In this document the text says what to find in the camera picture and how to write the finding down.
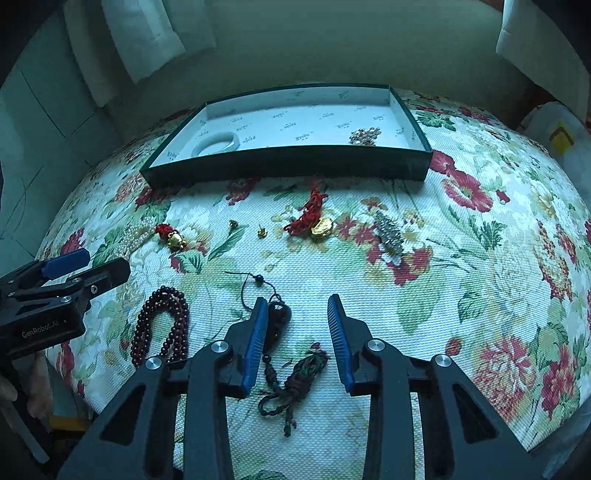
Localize floral bedspread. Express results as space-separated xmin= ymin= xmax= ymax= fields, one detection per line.
xmin=34 ymin=88 xmax=591 ymax=480

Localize silver rhinestone brooch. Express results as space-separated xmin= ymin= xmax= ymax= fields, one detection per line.
xmin=372 ymin=210 xmax=404 ymax=257

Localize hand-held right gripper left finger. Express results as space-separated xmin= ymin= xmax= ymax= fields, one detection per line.
xmin=56 ymin=296 xmax=269 ymax=480

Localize white cloth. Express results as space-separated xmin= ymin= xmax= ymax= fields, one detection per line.
xmin=495 ymin=0 xmax=591 ymax=102

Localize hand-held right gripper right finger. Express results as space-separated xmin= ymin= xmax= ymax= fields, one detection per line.
xmin=327 ymin=294 xmax=546 ymax=480

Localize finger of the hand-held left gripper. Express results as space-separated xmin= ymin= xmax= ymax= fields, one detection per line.
xmin=0 ymin=257 xmax=132 ymax=315
xmin=0 ymin=248 xmax=91 ymax=296

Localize white pearl necklace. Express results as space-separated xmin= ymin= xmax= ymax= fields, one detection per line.
xmin=104 ymin=222 xmax=158 ymax=259

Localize white plastic bag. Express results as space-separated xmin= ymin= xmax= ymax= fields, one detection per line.
xmin=519 ymin=102 xmax=591 ymax=185

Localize white jade bangle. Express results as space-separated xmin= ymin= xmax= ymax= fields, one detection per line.
xmin=191 ymin=131 xmax=242 ymax=158

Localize dark green braided cord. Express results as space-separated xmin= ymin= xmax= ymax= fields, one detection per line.
xmin=257 ymin=348 xmax=329 ymax=438

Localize silver rhinestone piece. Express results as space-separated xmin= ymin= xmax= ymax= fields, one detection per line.
xmin=348 ymin=127 xmax=383 ymax=147

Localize red cord with gold ingot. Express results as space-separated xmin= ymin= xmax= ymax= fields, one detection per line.
xmin=283 ymin=181 xmax=339 ymax=241

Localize black bead pendant cord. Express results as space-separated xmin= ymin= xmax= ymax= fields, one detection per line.
xmin=225 ymin=271 xmax=293 ymax=386

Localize white shallow box tray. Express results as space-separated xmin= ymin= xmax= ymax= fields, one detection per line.
xmin=140 ymin=83 xmax=433 ymax=188

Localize red knot with gold turtle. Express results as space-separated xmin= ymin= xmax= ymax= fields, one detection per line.
xmin=154 ymin=224 xmax=188 ymax=250

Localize dark red bead bracelet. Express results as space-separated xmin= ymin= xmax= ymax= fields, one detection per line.
xmin=130 ymin=285 xmax=191 ymax=367

